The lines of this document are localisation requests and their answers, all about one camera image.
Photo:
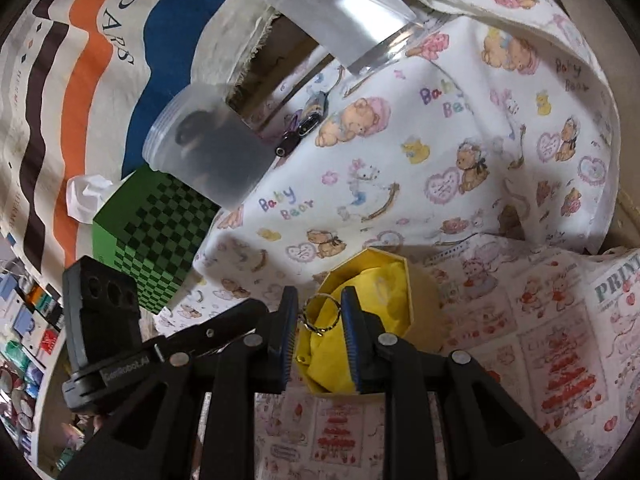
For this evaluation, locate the clear pump dispenser bottle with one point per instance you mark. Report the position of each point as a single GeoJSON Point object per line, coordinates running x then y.
{"type": "Point", "coordinates": [362, 35]}

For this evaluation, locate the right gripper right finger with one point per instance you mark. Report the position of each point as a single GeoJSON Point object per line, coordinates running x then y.
{"type": "Point", "coordinates": [382, 362]}

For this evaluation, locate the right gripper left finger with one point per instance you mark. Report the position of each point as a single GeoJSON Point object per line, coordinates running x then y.
{"type": "Point", "coordinates": [258, 362]}

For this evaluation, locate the striped Paris fabric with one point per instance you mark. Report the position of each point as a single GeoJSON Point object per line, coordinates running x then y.
{"type": "Point", "coordinates": [81, 83]}

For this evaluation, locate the white crumpled tissue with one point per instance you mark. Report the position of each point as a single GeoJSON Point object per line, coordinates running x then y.
{"type": "Point", "coordinates": [85, 196]}

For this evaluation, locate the silver keyring charm jewelry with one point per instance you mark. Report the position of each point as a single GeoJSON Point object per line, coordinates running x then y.
{"type": "Point", "coordinates": [321, 313]}

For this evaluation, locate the purple black pen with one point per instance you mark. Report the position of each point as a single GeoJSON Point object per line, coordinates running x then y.
{"type": "Point", "coordinates": [312, 115]}

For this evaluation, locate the baby bear print cloth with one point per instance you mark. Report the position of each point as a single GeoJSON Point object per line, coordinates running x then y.
{"type": "Point", "coordinates": [486, 160]}

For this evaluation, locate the frosted plastic cup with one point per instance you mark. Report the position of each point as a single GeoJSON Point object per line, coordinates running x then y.
{"type": "Point", "coordinates": [199, 140]}

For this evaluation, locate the green black checkered box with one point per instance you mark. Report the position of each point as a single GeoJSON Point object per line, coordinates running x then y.
{"type": "Point", "coordinates": [150, 229]}

